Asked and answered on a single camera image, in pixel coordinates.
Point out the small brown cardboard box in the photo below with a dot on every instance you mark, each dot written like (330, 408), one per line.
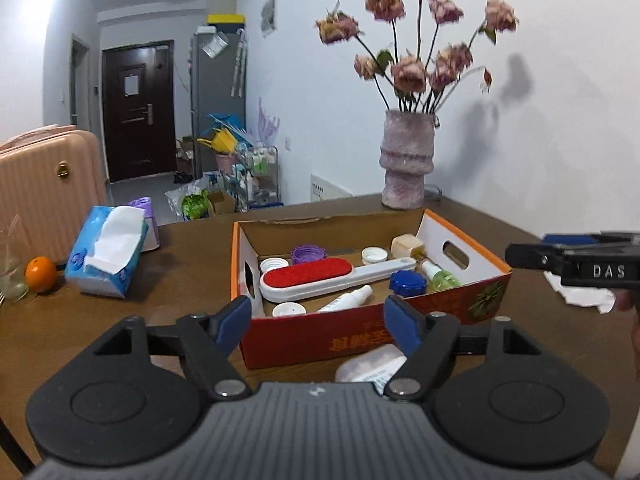
(221, 203)

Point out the pink bucket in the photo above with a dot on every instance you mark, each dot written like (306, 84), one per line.
(225, 161)

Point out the orange-edged cardboard box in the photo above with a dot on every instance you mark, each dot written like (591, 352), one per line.
(350, 340)

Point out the white ribbed jar lid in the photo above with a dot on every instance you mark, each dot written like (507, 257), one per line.
(274, 264)

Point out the clear drinking glass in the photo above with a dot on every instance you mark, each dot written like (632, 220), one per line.
(12, 275)

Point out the blue round lid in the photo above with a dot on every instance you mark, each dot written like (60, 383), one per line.
(408, 283)

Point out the small white bottle cap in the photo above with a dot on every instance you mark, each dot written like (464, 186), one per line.
(375, 255)

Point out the orange fruit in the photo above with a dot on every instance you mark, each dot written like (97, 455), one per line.
(41, 274)

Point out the grey refrigerator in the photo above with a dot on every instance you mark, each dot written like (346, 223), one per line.
(215, 90)

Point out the white printed packet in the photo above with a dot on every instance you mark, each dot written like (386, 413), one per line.
(367, 366)

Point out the pink textured vase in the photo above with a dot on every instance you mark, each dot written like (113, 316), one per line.
(406, 160)

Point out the yellow and black box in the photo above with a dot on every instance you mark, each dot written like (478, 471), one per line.
(226, 18)

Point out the person's right hand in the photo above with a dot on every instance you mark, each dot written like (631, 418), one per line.
(624, 301)

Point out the grey side door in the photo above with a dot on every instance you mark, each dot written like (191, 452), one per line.
(80, 82)

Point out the white flat panel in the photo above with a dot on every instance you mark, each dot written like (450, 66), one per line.
(327, 189)

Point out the red lint brush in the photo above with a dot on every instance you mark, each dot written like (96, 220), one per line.
(305, 272)

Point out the green plastic bag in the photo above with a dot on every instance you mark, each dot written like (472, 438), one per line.
(194, 205)

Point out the purple feather decoration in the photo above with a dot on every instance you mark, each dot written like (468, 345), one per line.
(267, 122)

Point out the green spray bottle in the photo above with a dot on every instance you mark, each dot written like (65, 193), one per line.
(441, 276)

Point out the blue tissue pack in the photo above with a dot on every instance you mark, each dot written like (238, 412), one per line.
(107, 252)

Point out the blue flat carton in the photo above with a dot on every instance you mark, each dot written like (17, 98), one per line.
(265, 203)

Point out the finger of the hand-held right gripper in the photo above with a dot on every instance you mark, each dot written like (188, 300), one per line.
(620, 238)
(600, 271)

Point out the purple ribbed lid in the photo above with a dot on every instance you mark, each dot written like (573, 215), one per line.
(307, 253)

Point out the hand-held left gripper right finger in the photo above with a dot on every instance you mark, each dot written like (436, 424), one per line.
(400, 326)

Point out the pink ribbed suitcase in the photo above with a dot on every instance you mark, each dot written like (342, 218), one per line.
(45, 190)

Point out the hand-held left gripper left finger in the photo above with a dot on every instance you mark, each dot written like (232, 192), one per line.
(235, 321)

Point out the crumpled white tissue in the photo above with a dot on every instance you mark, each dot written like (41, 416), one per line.
(582, 296)

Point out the cream plug charger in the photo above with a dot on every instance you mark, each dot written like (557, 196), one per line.
(406, 246)

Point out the metal storage cart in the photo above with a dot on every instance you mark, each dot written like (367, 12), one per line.
(257, 175)

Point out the yellow watering can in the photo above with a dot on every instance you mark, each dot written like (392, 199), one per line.
(222, 141)

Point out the dark brown entrance door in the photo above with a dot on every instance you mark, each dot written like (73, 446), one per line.
(137, 110)

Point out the purple tissue pack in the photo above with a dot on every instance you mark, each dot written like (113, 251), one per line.
(149, 220)

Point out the dried rose bouquet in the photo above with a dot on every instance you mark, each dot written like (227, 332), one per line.
(415, 67)

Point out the small white bottle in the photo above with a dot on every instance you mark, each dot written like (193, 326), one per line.
(345, 301)

